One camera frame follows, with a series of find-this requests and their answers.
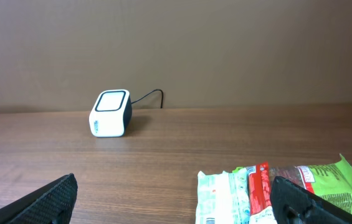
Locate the red chocolate bar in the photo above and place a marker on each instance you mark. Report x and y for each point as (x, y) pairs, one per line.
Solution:
(261, 211)

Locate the green gummy candy bag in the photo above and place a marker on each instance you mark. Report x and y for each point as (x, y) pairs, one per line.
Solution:
(331, 182)

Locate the teal wipes pack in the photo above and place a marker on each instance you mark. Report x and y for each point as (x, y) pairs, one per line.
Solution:
(223, 198)

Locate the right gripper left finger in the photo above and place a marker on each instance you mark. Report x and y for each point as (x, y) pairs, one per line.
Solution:
(50, 204)

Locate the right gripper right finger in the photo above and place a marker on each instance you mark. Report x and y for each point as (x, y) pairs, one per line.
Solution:
(293, 204)

